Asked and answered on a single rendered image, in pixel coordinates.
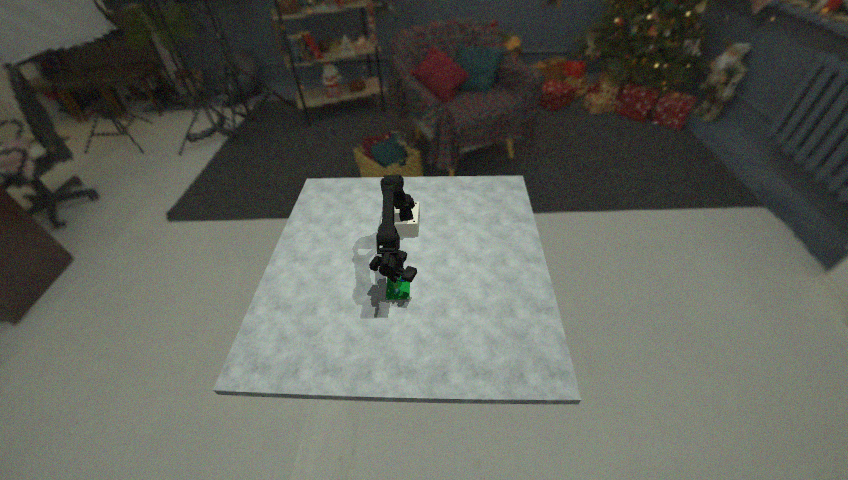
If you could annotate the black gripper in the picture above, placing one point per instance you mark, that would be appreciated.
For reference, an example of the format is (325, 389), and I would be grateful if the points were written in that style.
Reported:
(408, 274)

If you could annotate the green circuit board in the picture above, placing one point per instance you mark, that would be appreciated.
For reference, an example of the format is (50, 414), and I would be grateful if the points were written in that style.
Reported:
(397, 291)

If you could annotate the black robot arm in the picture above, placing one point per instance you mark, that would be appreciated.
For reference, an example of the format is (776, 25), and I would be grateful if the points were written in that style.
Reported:
(394, 197)

